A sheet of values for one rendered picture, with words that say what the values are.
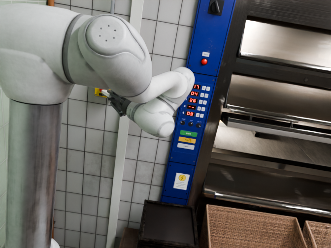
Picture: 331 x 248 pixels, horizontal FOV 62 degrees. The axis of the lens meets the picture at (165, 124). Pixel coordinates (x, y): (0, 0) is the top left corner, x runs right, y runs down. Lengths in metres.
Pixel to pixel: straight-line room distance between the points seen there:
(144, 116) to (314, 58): 0.86
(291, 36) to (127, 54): 1.10
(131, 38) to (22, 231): 0.47
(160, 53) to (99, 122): 0.49
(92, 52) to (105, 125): 1.08
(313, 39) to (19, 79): 1.27
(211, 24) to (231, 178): 0.85
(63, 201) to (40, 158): 1.26
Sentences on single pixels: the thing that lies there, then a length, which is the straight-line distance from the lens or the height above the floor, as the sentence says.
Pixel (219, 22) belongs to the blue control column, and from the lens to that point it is 1.33.
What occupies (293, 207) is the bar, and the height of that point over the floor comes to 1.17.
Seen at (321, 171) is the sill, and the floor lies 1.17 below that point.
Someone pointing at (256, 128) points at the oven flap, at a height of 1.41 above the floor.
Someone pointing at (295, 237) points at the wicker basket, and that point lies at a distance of 1.89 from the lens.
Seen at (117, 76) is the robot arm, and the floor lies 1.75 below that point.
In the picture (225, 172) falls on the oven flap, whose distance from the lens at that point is 1.65.
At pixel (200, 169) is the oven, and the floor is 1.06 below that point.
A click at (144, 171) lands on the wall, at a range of 1.62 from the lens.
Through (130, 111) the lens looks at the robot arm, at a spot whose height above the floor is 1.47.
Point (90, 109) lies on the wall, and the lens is 1.51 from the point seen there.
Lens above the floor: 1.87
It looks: 23 degrees down
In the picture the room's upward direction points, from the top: 10 degrees clockwise
